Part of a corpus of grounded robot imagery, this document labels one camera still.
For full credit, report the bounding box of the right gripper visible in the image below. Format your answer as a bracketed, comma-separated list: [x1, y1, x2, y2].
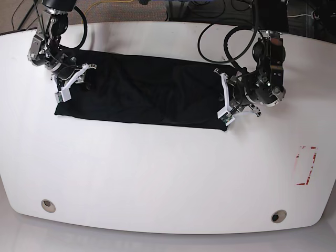
[51, 64, 97, 91]

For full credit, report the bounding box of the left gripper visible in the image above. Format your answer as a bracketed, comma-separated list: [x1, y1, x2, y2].
[214, 68, 256, 110]

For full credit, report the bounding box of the black t-shirt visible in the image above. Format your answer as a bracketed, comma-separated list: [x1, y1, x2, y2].
[55, 50, 227, 131]

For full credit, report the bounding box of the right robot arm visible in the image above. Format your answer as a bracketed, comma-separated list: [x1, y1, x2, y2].
[28, 1, 88, 91]

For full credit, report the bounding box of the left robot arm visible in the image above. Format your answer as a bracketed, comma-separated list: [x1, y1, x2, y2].
[216, 1, 289, 113]

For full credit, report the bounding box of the red tape marking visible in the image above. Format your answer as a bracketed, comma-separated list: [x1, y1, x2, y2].
[292, 146, 318, 186]

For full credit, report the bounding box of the left table grommet hole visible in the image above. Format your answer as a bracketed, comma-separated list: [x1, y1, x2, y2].
[41, 199, 56, 213]

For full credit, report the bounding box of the table grommet hole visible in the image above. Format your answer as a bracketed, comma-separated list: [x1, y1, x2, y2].
[41, 199, 56, 213]
[271, 209, 287, 224]

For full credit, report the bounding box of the right table grommet hole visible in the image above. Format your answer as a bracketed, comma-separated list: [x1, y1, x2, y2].
[271, 209, 287, 224]

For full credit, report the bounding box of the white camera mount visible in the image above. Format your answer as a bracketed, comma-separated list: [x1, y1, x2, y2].
[213, 68, 263, 125]
[55, 66, 88, 103]

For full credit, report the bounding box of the white cable on floor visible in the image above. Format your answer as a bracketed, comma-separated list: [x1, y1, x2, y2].
[287, 12, 316, 19]

